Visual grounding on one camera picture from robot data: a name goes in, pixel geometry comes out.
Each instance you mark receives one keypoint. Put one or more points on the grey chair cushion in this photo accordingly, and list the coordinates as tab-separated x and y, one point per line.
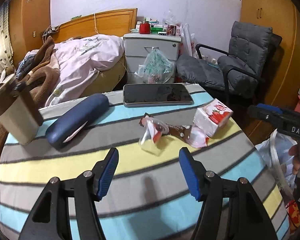
248	48

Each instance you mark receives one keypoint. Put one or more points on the green patterned plastic bag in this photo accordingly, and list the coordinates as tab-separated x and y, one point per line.
156	68

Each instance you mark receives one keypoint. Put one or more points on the red gift box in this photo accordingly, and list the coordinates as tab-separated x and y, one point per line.
293	216

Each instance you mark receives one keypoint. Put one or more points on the red cup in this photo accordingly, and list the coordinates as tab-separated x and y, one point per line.
145	28

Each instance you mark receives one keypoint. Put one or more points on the wooden headboard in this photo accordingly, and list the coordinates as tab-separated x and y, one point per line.
114	22

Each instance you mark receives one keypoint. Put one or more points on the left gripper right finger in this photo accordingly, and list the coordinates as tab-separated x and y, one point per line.
247	217

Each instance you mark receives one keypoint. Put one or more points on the dotted curtain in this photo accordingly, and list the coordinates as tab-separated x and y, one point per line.
6	50

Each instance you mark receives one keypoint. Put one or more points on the person right hand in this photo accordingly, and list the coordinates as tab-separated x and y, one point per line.
294	151

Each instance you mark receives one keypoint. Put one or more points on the brown fleece blanket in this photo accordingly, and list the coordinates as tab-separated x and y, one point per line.
41	82

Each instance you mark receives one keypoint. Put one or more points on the striped blanket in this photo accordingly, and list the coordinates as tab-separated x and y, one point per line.
148	197

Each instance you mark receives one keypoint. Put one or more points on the pink strawberry milk carton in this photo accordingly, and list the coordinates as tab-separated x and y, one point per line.
212	116

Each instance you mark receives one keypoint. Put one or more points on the black smartphone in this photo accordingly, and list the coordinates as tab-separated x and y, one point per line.
137	95

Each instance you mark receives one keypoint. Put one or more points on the orange wooden wardrobe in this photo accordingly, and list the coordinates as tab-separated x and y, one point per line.
27	21

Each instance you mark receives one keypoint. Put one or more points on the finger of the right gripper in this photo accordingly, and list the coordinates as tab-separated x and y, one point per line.
272	119
268	109

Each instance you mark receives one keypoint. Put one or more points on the clear plastic wrapper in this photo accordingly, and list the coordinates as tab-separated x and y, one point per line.
154	130

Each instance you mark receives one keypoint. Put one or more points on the navy glasses case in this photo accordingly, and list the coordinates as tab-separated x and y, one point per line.
87	111

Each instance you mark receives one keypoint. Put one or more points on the white bedside cabinet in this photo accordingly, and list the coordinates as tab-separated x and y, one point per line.
138	46

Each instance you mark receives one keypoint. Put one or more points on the brown red candy wrapper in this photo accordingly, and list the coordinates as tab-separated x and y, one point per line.
191	135

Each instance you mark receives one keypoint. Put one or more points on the black office chair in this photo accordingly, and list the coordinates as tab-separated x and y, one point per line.
275	41

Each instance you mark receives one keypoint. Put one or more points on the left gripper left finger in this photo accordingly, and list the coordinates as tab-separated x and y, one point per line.
49	217

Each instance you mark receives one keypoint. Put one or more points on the beige brown travel mug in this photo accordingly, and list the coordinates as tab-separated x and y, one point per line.
18	113

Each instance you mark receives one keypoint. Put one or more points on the pink white duvet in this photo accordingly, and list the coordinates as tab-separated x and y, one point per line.
80	62

